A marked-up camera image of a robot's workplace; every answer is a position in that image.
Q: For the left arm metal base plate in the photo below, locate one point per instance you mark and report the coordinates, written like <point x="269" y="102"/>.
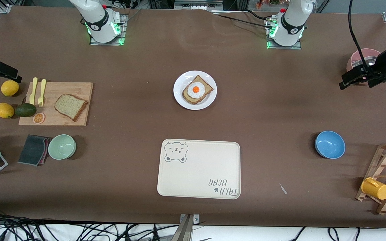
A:
<point x="285" y="48"/>

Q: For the mint green bowl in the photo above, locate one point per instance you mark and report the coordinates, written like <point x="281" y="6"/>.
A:
<point x="62" y="147"/>

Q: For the fried egg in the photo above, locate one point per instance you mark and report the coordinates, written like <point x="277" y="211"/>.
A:
<point x="195" y="89"/>

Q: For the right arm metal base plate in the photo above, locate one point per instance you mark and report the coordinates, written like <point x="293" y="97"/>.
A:
<point x="107" y="43"/>

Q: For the dark grey folded cloth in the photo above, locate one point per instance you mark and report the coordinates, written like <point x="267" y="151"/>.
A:
<point x="32" y="150"/>

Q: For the yellow plastic knife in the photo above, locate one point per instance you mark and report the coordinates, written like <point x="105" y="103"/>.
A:
<point x="34" y="87"/>

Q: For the light wholegrain bread slice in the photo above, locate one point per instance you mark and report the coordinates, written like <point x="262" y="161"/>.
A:
<point x="69" y="106"/>

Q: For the dark green avocado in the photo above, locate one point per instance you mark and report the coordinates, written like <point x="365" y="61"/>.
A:
<point x="25" y="110"/>

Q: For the bamboo cutting board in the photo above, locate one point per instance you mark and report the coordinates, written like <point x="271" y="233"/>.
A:
<point x="62" y="87"/>

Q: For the pink bowl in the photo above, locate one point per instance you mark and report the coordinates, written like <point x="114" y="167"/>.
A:
<point x="357" y="54"/>

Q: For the yellow lemon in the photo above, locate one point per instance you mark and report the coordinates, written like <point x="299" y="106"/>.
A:
<point x="4" y="110"/>
<point x="10" y="88"/>

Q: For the grey metal camera bracket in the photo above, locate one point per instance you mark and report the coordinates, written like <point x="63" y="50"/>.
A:
<point x="186" y="231"/>

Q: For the beige bear print tray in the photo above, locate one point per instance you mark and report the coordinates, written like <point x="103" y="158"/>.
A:
<point x="199" y="170"/>

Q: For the pink folded cloth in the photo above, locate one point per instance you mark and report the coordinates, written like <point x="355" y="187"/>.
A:
<point x="46" y="147"/>

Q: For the blue bowl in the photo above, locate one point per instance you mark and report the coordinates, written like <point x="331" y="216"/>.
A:
<point x="330" y="144"/>

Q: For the orange slice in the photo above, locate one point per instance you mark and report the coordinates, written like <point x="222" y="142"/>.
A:
<point x="39" y="118"/>

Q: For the yellow plastic fork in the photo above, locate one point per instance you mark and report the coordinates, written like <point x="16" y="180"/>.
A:
<point x="42" y="88"/>

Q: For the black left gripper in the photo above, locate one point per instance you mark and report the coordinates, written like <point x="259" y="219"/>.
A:
<point x="381" y="65"/>

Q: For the brown toast slice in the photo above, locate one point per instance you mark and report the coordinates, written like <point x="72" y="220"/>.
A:
<point x="208" y="88"/>

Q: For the yellow mug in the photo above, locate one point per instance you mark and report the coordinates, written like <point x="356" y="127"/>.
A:
<point x="377" y="190"/>

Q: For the small white tape scrap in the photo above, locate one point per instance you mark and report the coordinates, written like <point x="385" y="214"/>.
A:
<point x="283" y="189"/>

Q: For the white round plate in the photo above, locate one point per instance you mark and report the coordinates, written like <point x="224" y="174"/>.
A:
<point x="209" y="102"/>

